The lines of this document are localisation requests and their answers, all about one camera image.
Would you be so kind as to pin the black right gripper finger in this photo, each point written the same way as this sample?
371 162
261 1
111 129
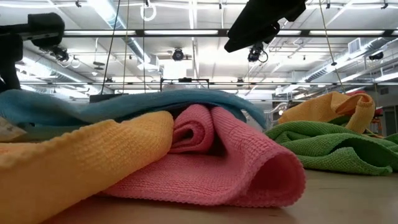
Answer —
258 21

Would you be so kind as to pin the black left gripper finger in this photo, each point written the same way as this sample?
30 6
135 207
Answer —
9 62

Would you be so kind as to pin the blue microfiber towel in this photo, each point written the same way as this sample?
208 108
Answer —
124 105

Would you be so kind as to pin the orange microfiber towel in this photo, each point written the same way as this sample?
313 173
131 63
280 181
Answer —
317 109
77 165

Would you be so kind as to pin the green microfiber towel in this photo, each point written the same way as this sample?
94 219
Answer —
326 146

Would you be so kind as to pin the pink microfiber towel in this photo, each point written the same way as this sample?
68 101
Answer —
224 168

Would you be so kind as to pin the black monitor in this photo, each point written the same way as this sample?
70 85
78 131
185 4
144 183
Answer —
105 98

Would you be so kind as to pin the white ceiling vent unit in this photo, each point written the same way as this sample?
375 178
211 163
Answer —
356 46

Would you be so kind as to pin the red object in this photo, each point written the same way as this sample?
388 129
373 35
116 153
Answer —
357 92

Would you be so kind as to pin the black ceiling dome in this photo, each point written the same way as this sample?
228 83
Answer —
376 56

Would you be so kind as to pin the silver ceiling air duct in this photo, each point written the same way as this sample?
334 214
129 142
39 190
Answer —
105 14

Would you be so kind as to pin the black overhead frame beam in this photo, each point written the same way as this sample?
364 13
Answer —
140 32

